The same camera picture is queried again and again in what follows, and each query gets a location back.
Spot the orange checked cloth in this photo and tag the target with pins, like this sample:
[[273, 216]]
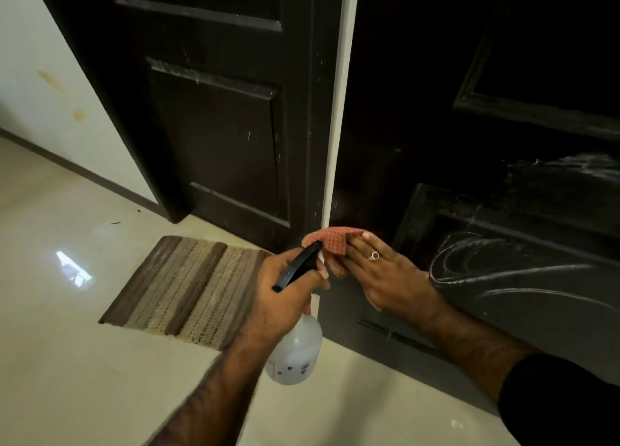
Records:
[[334, 237]]

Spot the brown striped doormat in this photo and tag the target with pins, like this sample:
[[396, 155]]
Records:
[[184, 291]]

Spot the dark wooden side door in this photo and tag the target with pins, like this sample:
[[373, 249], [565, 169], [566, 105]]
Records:
[[315, 97]]

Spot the person's left forearm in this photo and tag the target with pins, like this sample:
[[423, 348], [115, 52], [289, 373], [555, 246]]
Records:
[[213, 397]]

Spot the person's left hand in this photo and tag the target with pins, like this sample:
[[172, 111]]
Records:
[[281, 305]]

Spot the person's right hand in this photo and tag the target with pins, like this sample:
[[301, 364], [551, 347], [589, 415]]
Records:
[[392, 281]]

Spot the person's right forearm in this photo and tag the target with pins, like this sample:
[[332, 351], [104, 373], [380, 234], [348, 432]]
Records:
[[474, 349]]

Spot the black wooden door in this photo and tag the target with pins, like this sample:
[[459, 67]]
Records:
[[436, 121]]

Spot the white spray bottle black trigger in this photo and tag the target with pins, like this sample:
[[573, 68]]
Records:
[[295, 349]]

